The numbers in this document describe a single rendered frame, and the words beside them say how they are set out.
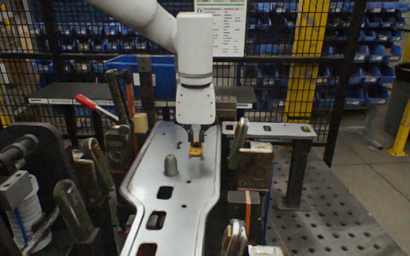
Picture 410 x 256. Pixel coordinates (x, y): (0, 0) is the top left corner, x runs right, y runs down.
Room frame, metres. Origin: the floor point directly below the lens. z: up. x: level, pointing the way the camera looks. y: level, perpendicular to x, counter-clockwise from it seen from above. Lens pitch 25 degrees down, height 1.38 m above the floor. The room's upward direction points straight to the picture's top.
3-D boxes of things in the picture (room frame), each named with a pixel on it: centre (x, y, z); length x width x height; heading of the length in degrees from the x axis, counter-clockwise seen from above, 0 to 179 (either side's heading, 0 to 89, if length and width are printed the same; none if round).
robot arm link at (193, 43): (0.72, 0.02, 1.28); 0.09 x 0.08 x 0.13; 25
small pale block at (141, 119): (0.81, 0.19, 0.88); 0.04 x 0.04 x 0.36; 86
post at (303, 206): (0.85, -0.32, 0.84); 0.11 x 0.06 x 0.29; 86
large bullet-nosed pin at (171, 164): (0.60, 0.08, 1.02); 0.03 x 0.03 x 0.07
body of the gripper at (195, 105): (0.72, 0.02, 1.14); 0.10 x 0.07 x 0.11; 86
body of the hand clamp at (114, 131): (0.74, 0.23, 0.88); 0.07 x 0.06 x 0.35; 86
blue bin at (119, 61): (1.17, 0.21, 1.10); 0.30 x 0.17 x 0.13; 81
